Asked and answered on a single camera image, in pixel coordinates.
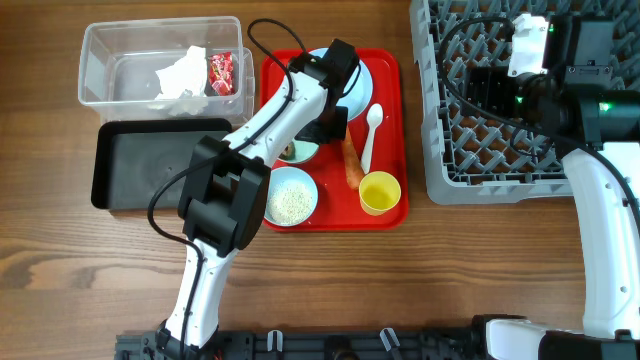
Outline green bowl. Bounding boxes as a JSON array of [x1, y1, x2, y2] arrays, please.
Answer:
[[278, 139, 319, 164]]

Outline orange carrot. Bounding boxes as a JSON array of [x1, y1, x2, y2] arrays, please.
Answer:
[[341, 128, 365, 190]]

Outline brown food scrap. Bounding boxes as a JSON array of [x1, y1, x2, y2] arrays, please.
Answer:
[[279, 142, 295, 161]]

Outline light blue bowl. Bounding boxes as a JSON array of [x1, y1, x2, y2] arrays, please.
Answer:
[[264, 167, 318, 227]]

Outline yellow plastic cup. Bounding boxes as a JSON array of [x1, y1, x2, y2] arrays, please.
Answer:
[[358, 171, 402, 216]]

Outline white rice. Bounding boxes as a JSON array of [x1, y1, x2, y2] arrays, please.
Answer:
[[266, 180, 314, 226]]

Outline red snack wrapper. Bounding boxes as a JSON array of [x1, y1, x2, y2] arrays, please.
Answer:
[[208, 52, 235, 96]]

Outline white napkin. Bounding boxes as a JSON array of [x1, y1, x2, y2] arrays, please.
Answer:
[[149, 46, 208, 116]]

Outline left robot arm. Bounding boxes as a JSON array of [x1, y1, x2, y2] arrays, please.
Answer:
[[147, 39, 360, 359]]

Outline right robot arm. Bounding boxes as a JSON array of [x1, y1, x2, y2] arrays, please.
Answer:
[[460, 13, 639, 359]]

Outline grey dishwasher rack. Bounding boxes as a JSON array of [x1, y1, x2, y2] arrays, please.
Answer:
[[409, 0, 639, 205]]

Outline light blue plate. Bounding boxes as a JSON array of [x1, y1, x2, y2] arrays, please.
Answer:
[[282, 45, 373, 130]]

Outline white plastic spoon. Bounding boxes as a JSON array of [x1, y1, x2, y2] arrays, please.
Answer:
[[361, 103, 384, 174]]

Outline red serving tray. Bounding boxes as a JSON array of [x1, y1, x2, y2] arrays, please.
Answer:
[[263, 48, 409, 232]]

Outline clear plastic bin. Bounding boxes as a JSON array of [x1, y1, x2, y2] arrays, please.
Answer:
[[78, 16, 255, 126]]

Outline black plastic tray bin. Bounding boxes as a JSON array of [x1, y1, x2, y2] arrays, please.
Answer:
[[91, 118, 232, 211]]

